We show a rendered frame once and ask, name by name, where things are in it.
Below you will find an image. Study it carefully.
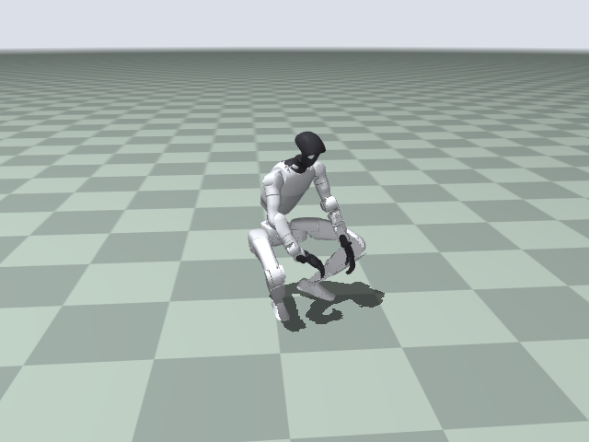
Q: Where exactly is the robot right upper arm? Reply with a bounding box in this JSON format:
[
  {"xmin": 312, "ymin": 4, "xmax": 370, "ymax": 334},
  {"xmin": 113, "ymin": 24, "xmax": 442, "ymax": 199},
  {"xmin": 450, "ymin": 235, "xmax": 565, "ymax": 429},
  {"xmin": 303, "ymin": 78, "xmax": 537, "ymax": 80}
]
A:
[{"xmin": 262, "ymin": 169, "xmax": 287, "ymax": 229}]

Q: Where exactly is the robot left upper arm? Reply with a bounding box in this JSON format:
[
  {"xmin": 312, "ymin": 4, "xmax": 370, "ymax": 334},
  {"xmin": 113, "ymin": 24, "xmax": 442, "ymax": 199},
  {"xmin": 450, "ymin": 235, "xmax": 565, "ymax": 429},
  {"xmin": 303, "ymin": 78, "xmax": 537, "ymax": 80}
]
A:
[{"xmin": 313, "ymin": 162, "xmax": 338, "ymax": 213}]

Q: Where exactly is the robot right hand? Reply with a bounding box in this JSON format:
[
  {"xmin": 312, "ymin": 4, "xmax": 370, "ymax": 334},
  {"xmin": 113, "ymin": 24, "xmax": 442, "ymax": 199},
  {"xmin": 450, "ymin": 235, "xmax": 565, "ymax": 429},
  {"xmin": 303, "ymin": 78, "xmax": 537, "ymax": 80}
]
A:
[{"xmin": 296, "ymin": 250, "xmax": 325, "ymax": 278}]

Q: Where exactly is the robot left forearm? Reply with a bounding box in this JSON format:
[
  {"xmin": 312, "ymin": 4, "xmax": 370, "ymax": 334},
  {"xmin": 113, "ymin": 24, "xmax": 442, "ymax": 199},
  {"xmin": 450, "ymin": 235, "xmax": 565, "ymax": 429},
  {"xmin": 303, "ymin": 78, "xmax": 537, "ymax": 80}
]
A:
[{"xmin": 328, "ymin": 198, "xmax": 350, "ymax": 242}]

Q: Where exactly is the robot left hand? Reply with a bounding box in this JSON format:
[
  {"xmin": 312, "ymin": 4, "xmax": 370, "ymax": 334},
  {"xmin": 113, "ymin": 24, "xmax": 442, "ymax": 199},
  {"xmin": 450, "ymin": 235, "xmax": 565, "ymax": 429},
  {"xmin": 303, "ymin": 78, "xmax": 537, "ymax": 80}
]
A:
[{"xmin": 339, "ymin": 235, "xmax": 355, "ymax": 274}]

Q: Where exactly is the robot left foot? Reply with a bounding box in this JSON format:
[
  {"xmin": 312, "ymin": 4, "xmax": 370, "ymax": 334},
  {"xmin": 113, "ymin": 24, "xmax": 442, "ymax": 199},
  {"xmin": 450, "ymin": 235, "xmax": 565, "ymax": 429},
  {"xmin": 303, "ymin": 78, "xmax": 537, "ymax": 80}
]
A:
[{"xmin": 297, "ymin": 278, "xmax": 335, "ymax": 301}]

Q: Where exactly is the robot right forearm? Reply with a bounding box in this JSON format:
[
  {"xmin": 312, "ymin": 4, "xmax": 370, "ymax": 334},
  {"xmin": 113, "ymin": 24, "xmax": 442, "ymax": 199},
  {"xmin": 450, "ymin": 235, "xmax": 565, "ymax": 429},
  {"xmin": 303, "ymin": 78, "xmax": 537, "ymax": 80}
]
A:
[{"xmin": 273, "ymin": 214, "xmax": 306, "ymax": 262}]

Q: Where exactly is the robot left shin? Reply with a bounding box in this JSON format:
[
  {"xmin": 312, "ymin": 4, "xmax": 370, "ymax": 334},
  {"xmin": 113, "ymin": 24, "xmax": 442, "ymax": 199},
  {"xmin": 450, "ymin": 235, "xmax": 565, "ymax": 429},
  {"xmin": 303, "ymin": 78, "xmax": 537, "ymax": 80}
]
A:
[{"xmin": 307, "ymin": 248, "xmax": 365, "ymax": 286}]

